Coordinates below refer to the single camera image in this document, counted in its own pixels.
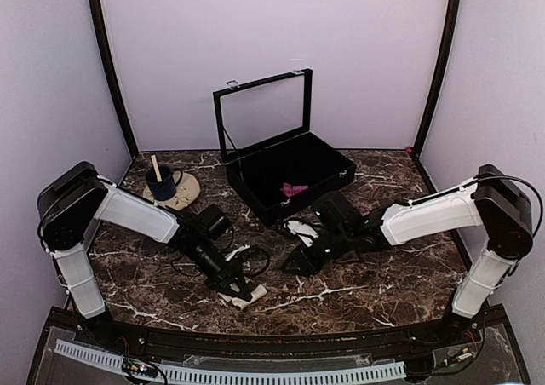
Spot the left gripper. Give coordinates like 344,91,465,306
187,237,251,302

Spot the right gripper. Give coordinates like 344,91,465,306
280,227,353,278

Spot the cream brown sock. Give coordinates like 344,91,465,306
219,283,268,312

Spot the magenta purple sock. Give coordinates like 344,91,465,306
280,182,309,198

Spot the black display box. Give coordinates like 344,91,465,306
213,68,355,227

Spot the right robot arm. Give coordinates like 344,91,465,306
281,164,542,346

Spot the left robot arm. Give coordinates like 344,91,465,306
37,161,252,348

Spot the beige ceramic saucer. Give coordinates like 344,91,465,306
142,172,201,210

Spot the dark blue mug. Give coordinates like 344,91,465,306
145,164,183,201

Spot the green circuit board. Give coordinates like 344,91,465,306
122,359,159,379

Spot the wooden stir stick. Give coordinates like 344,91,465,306
151,154,163,183

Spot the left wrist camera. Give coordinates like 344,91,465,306
225,245,250,265

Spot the white cable duct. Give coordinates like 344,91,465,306
54,340,406,384

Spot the black front rail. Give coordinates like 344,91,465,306
42,306,482,365

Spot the right black frame post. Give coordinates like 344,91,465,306
412,0,461,159

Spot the black frame post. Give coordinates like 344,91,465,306
88,0,140,159
412,0,461,159

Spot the left black frame post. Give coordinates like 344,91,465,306
88,0,140,159

